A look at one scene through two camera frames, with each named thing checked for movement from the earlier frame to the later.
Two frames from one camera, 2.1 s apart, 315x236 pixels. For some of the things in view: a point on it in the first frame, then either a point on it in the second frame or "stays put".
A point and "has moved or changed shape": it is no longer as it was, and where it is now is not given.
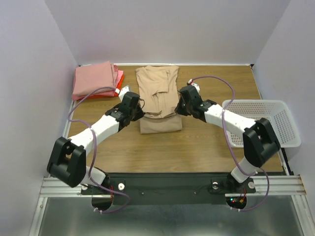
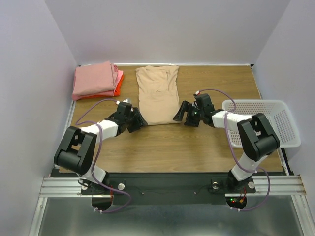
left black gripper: (140, 114) to (140, 122)
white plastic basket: (277, 111) stays put
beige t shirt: (158, 87) has moved or changed shape
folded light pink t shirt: (119, 74) stays put
